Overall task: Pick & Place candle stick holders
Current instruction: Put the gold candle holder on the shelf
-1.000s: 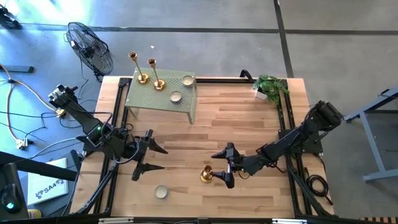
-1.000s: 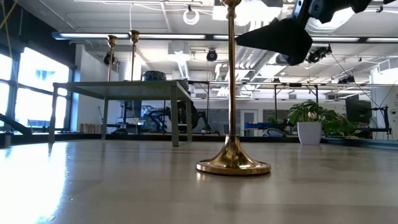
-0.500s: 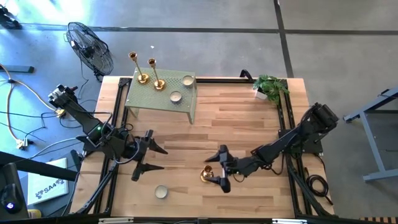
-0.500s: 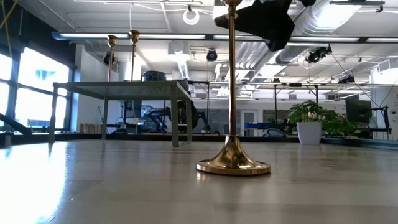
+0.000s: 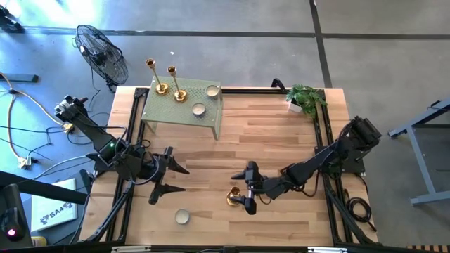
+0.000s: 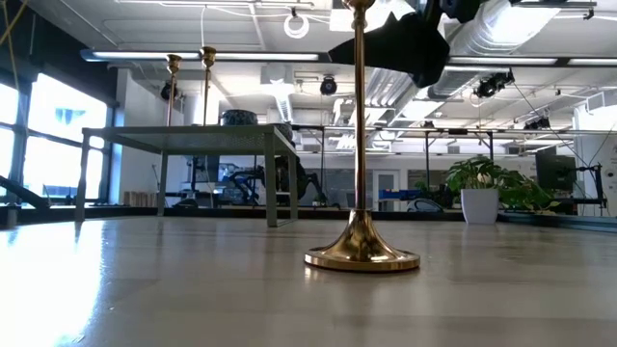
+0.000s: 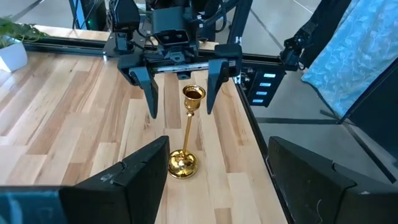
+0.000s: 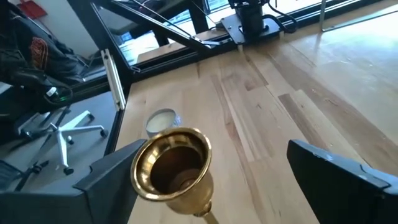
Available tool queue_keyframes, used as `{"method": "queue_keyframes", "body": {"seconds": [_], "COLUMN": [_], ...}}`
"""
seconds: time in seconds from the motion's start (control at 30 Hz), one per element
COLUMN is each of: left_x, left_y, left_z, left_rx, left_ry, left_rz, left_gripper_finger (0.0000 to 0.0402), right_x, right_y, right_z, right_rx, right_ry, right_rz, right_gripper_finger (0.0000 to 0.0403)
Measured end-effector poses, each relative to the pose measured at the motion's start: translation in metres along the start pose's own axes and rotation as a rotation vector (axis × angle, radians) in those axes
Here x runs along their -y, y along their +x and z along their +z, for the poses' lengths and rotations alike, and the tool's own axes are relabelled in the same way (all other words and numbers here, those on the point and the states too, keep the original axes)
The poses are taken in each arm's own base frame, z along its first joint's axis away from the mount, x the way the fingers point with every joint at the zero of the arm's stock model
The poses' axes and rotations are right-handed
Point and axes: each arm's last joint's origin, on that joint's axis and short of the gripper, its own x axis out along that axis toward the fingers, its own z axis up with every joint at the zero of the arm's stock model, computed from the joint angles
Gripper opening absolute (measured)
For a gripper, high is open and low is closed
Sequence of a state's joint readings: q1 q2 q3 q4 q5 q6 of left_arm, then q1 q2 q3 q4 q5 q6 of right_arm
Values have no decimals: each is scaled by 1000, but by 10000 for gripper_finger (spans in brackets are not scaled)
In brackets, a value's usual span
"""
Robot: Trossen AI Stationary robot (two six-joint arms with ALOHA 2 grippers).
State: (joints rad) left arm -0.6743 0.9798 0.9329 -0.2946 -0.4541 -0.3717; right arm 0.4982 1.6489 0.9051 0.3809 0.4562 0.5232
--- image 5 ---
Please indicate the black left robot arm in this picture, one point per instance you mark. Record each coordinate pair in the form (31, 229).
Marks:
(95, 133)

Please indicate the green plant in white pot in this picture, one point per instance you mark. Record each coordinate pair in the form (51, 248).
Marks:
(306, 98)

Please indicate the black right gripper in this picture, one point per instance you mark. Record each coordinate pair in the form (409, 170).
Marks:
(267, 187)

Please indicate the yellow object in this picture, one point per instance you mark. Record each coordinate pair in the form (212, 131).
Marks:
(39, 241)

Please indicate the black stand with indicator light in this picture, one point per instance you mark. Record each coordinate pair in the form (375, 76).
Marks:
(10, 221)

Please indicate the green perforated metal shelf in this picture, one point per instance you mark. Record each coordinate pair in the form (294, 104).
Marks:
(168, 109)

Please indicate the black boom bar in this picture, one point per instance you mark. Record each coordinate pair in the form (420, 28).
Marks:
(45, 189)

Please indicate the silver metal bracket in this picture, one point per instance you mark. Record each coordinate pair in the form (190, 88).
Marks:
(327, 249)
(131, 249)

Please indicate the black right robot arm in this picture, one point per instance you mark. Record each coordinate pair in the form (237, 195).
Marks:
(313, 163)

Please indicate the white SA4 labelled box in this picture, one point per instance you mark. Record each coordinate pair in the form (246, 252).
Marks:
(52, 207)

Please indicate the black floor bar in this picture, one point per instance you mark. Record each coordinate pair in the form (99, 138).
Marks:
(21, 78)

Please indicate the black floor fan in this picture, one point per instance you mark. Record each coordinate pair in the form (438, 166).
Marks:
(102, 56)

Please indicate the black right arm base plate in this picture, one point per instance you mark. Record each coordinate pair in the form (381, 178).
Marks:
(355, 168)

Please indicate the grey metal cart frame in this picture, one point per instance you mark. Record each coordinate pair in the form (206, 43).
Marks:
(430, 197)

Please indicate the gold candlestick holder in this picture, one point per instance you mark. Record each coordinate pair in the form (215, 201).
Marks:
(180, 95)
(231, 201)
(161, 89)

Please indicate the blue patterned candle tin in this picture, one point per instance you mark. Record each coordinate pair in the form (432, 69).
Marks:
(182, 216)
(212, 91)
(198, 109)

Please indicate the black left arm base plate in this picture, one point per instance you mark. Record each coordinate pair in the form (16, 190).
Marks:
(96, 163)

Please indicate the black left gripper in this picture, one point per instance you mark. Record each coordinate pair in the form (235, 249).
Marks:
(153, 172)

